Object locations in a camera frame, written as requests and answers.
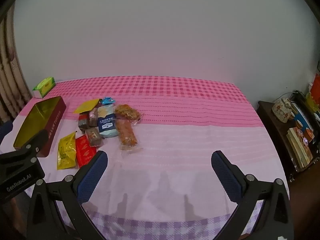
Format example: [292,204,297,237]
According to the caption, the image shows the fried twist snack bag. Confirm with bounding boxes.
[114,104,141,122]

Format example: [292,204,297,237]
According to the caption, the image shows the grey red-band snack bar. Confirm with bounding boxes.
[78,112,90,133]

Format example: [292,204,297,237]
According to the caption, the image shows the red gold toffee tin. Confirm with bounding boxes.
[13,96,66,158]

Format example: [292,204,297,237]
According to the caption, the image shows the small blue candy wrapper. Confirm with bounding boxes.
[101,97,116,106]

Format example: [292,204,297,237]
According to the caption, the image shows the beige patterned curtain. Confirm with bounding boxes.
[0,5,31,123]

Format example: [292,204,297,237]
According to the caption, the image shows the blue cracker packet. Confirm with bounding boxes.
[98,105,118,138]

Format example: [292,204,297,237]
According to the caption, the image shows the pink brown snack bar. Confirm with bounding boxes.
[88,107,98,127]

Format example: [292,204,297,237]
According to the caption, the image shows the brown sesame cake packet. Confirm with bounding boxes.
[85,127,103,147]

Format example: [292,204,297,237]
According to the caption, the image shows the dark wooden side cabinet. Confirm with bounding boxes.
[257,90,319,181]

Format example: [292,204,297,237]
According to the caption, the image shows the green tissue box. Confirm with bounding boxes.
[33,77,56,99]

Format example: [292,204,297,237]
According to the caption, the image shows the floral ceramic teapot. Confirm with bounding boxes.
[272,98,293,123]

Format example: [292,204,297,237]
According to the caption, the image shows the yellow foil snack packet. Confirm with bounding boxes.
[57,132,76,170]

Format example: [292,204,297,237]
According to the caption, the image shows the orange long snack bag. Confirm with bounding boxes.
[116,119,143,158]

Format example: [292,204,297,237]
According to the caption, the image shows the stack of books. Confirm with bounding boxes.
[287,127,313,168]

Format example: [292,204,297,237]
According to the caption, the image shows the red snack packet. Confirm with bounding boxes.
[75,135,97,168]

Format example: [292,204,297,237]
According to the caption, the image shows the pink checked tablecloth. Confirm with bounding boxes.
[0,75,291,240]

